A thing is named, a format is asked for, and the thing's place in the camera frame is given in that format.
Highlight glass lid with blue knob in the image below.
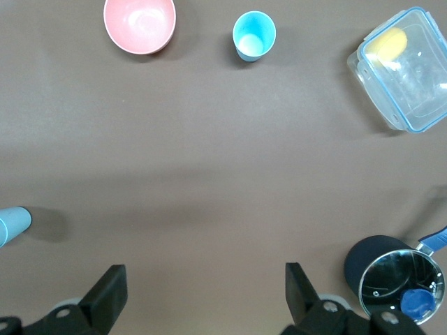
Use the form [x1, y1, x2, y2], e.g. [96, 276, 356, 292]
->
[358, 249, 443, 326]

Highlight light blue cup white inside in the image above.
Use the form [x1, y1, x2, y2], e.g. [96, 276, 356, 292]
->
[0, 205, 33, 248]

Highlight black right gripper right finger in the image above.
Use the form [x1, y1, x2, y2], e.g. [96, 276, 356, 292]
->
[281, 262, 371, 335]

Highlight pink bowl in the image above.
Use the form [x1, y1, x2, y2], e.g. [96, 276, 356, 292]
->
[103, 0, 177, 55]

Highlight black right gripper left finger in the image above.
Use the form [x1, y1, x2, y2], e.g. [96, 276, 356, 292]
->
[34, 264, 128, 335]

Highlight black pot with blue handle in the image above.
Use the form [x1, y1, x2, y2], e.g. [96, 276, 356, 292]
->
[343, 225, 447, 327]

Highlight yellow round food piece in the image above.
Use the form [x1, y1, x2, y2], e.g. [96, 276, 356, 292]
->
[376, 28, 409, 62]

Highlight clear plastic container blue seal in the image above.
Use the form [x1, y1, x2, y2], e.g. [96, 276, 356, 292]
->
[346, 6, 447, 134]

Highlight plain light blue cup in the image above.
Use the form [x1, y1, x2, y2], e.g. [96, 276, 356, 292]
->
[232, 10, 277, 63]

